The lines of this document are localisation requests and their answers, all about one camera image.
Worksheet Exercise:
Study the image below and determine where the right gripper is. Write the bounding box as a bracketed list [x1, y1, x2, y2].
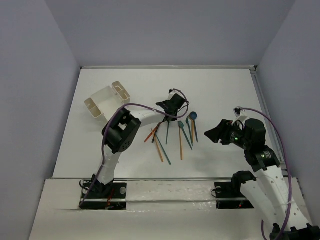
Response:
[203, 118, 251, 149]

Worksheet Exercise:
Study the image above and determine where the teal chopstick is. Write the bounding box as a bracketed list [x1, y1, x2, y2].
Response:
[165, 121, 170, 145]
[155, 134, 172, 166]

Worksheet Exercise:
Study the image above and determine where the steel knife black handle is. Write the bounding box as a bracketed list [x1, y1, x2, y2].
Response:
[151, 122, 162, 143]

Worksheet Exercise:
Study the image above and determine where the orange chopstick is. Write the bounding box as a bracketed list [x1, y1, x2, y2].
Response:
[152, 128, 164, 163]
[179, 127, 183, 161]

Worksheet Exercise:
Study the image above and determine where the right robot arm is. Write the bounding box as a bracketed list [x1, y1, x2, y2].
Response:
[204, 118, 320, 240]

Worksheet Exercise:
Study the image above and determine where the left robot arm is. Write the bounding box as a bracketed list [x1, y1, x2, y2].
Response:
[79, 88, 190, 206]

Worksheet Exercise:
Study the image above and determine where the teal plastic fork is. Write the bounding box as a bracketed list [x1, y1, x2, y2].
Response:
[178, 121, 193, 150]

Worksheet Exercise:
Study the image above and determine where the orange plastic spoon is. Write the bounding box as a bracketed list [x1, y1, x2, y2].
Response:
[191, 119, 195, 144]

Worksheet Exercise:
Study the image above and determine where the blue round spoon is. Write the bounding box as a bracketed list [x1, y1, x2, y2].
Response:
[189, 111, 199, 143]

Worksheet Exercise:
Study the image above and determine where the cream right side caddy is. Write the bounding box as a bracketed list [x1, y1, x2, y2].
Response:
[111, 81, 131, 104]

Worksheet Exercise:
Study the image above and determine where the white perforated basket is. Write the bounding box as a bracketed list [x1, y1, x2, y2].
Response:
[90, 85, 124, 123]

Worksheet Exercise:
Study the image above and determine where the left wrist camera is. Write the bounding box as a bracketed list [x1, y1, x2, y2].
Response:
[167, 89, 177, 100]

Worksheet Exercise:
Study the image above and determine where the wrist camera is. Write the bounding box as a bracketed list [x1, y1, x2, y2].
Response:
[167, 89, 177, 100]
[232, 106, 248, 125]

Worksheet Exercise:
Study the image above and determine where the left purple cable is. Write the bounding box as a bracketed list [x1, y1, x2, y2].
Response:
[79, 87, 191, 208]

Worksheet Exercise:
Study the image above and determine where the purple cable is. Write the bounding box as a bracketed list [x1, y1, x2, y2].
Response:
[241, 107, 294, 240]
[79, 87, 191, 208]

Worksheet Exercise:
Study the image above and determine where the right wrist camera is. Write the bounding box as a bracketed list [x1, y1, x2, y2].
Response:
[232, 106, 248, 125]

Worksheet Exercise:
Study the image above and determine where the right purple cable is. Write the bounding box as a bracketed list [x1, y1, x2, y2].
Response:
[241, 107, 294, 240]

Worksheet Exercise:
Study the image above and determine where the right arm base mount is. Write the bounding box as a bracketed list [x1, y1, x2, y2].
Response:
[211, 181, 254, 210]

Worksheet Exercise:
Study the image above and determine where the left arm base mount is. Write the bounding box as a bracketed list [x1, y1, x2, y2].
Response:
[79, 180, 127, 211]

